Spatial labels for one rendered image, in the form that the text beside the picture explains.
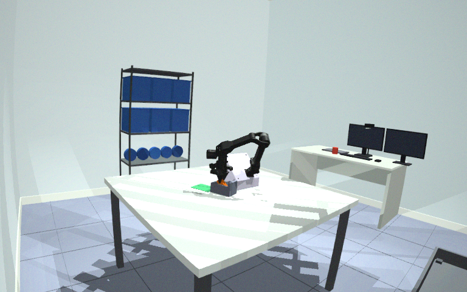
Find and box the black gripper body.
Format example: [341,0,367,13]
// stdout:
[210,159,233,175]

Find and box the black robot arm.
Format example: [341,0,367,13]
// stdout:
[206,132,271,177]

